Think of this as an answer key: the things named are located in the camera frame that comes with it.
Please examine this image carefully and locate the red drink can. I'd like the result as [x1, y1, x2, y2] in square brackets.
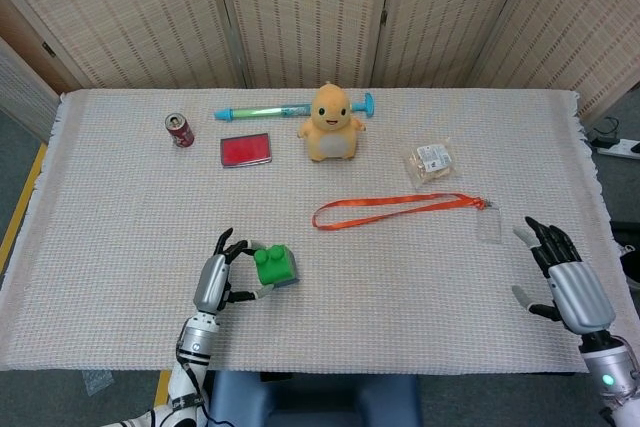
[164, 112, 196, 149]

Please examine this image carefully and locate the clear snack bag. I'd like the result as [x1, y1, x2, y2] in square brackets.
[403, 137, 459, 192]

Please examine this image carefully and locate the blue green water syringe toy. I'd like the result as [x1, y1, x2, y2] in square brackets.
[214, 92, 376, 123]

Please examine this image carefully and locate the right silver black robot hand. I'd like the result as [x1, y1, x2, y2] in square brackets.
[510, 216, 617, 336]

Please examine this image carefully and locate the green toy block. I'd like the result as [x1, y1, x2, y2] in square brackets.
[253, 244, 297, 287]

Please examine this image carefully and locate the orange lanyard strap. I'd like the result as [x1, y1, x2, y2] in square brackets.
[312, 192, 494, 231]

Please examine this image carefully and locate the orange dinosaur plush toy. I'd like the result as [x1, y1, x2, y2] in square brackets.
[298, 82, 369, 163]

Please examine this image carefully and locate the red flat card case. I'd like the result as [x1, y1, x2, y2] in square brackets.
[219, 132, 274, 169]

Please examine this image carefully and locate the beige woven tablecloth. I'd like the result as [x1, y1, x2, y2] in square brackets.
[0, 88, 640, 377]

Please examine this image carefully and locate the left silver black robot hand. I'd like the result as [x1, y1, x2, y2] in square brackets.
[193, 226, 276, 317]

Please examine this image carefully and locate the black power cable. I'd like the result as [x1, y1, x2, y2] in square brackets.
[587, 116, 622, 148]

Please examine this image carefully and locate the clear badge holder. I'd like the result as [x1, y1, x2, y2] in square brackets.
[476, 205, 503, 246]

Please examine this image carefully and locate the white power strip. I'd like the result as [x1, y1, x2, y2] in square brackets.
[597, 138, 640, 161]

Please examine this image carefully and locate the clear plastic bag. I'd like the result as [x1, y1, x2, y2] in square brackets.
[81, 369, 115, 401]

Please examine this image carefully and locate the woven folding screen panel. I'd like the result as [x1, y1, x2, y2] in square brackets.
[0, 0, 249, 91]
[472, 0, 640, 126]
[212, 0, 401, 89]
[372, 0, 534, 89]
[0, 39, 61, 143]

